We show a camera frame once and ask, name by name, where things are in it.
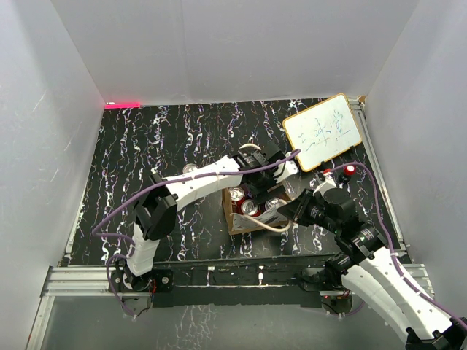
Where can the black base bar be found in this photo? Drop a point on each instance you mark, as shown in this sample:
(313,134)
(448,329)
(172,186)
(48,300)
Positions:
(283,280)

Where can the red push button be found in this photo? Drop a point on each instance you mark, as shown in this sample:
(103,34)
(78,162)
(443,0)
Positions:
(347,173)

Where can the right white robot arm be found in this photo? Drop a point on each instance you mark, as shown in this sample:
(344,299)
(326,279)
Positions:
(367,267)

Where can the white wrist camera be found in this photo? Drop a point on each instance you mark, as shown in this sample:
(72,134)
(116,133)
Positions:
(286,169)
(325,182)

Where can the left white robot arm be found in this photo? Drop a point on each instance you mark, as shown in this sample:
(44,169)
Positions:
(156,211)

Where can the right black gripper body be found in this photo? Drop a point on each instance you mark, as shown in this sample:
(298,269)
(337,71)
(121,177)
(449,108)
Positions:
(312,210)

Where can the burlap canvas bag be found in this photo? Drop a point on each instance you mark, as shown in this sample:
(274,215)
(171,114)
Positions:
(267,220)

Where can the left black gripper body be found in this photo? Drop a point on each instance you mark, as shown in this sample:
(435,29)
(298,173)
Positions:
(258,189)

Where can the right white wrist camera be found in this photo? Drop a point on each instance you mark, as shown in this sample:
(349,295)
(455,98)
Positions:
(325,182)

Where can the red light strip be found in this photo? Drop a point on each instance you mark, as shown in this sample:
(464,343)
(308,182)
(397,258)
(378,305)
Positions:
(124,105)

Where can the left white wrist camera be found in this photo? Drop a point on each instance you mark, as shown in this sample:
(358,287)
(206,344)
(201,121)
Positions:
(286,169)

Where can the purple Fanta can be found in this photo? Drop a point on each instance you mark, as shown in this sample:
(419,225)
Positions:
(272,203)
(189,168)

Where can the small whiteboard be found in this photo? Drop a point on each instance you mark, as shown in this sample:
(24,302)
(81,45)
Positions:
(322,132)

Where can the red cola can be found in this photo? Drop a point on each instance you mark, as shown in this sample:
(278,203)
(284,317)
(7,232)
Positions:
(249,208)
(237,194)

